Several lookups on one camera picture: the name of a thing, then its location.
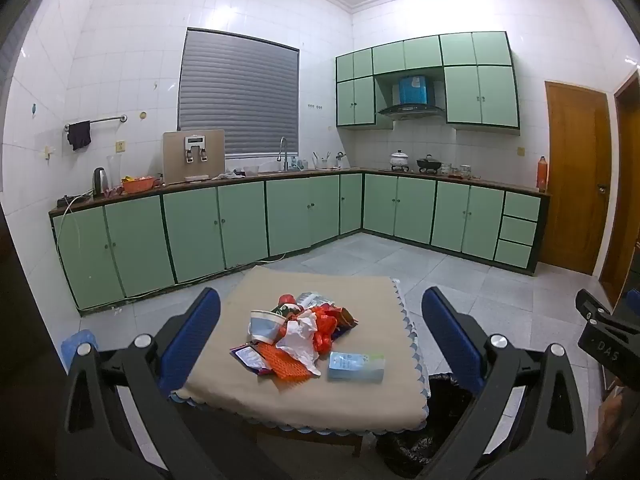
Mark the steel electric kettle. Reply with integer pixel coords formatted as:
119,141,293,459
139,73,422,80
91,167,112,198

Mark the red plastic bag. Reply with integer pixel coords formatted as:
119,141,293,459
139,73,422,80
312,307,346,353

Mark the table with beige cloth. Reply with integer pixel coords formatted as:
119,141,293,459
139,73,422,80
167,266,431,433

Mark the orange basket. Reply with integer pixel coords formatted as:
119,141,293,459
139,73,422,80
121,175,156,194

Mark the grey window blind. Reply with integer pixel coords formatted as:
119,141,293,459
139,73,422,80
177,27,301,158

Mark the purple snack packet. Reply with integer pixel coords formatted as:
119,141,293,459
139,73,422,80
230,342,273,376

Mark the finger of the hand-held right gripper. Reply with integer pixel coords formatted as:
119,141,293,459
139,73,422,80
575,287,616,330

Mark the black cloth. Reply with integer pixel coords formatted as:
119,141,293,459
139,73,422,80
67,121,92,152

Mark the red gold packet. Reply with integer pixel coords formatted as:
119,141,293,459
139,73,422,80
332,305,361,333

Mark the light blue carton box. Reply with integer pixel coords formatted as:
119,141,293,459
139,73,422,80
327,351,387,384

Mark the silver blue plastic bag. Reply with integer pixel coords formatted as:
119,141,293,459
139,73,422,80
297,291,336,311

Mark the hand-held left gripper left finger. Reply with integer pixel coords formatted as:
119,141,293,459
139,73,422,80
55,287,281,480

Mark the blue plastic object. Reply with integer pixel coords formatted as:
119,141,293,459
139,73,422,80
60,329,98,368

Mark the white water dispenser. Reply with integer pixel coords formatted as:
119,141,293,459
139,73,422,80
182,136,210,181

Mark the metal towel rail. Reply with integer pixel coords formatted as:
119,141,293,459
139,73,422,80
64,115,127,133

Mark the white paper cup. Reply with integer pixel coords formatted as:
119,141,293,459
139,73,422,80
249,309,286,345

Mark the row of green wall cabinets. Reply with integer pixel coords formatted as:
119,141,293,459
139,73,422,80
335,31,522,137

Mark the range hood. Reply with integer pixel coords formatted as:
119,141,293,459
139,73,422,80
377,74,446,121

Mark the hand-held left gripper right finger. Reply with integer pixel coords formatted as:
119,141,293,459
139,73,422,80
415,287,588,480

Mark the row of green base cabinets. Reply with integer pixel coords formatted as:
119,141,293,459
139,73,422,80
48,169,551,317

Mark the white tissue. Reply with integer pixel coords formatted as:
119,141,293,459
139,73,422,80
275,310,323,377

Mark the orange foam net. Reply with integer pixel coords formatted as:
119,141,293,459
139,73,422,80
260,342,313,383

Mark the black trash bag bin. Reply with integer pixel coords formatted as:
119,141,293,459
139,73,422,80
375,372,481,466

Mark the wooden door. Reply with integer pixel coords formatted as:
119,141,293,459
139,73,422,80
537,80,613,277

